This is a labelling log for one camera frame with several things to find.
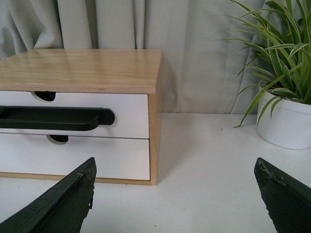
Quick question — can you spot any wooden drawer cabinet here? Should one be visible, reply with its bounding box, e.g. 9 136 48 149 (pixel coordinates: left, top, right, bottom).
0 49 162 185

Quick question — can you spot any white drawer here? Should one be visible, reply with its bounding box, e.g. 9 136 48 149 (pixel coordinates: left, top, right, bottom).
0 133 150 180
0 91 149 139

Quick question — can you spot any green spider plant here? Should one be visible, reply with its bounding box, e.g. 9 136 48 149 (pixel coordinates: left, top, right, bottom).
234 0 311 123

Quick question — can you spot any black drawer handle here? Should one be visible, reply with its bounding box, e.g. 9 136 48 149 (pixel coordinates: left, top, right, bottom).
0 105 115 131

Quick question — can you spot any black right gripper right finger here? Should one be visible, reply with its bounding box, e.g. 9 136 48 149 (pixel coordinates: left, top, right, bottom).
254 158 311 233

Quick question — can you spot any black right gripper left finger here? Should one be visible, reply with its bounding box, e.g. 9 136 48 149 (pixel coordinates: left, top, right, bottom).
0 157 97 233

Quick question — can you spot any white plant pot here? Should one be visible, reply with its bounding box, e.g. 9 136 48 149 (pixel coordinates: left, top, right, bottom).
256 92 311 150

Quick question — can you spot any grey curtain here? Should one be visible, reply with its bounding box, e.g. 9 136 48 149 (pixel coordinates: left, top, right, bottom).
0 0 266 114

